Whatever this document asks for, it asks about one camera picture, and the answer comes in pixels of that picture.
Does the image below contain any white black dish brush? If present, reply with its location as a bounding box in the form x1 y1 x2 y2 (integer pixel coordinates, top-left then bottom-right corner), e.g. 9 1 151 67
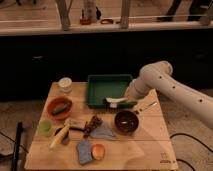
105 97 126 108

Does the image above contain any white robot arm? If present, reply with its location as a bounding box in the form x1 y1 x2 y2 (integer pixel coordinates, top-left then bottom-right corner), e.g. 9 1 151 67
125 61 213 130

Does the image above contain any green plastic tray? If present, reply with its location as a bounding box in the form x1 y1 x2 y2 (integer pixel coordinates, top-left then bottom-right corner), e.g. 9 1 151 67
86 74 133 109

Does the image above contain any brown bowl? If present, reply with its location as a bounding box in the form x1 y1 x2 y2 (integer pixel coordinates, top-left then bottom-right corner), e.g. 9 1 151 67
114 110 139 135

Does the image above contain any metal spoon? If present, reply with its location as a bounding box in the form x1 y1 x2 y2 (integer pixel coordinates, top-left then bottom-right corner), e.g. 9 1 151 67
134 101 157 115

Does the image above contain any grey cloth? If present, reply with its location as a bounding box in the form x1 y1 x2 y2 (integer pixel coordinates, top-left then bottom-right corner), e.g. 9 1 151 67
90 122 116 140

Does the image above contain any beige block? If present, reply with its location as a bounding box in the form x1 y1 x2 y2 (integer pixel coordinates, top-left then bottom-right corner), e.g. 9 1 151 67
64 118 86 130

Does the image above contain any white cup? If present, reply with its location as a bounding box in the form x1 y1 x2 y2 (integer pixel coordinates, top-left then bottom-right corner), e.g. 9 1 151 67
58 77 72 93

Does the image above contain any green pickle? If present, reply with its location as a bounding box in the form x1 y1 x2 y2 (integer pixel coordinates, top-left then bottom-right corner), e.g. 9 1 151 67
51 102 70 115

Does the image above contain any wooden table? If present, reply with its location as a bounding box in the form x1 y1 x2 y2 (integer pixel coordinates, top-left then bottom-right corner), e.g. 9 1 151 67
25 82 178 171

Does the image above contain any orange bowl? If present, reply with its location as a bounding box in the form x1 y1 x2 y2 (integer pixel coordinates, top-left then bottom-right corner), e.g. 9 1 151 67
46 97 72 120

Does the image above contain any blue sponge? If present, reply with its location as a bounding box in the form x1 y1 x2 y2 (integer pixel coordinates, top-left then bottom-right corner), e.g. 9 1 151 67
77 140 93 165

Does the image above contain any green cup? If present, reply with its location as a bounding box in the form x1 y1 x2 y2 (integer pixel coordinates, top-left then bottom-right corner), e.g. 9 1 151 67
38 120 53 137

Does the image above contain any black pole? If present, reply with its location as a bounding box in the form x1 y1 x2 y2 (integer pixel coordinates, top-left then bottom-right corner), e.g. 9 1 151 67
10 122 23 171

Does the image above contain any black cable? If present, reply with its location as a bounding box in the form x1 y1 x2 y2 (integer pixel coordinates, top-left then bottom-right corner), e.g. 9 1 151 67
169 132 213 171

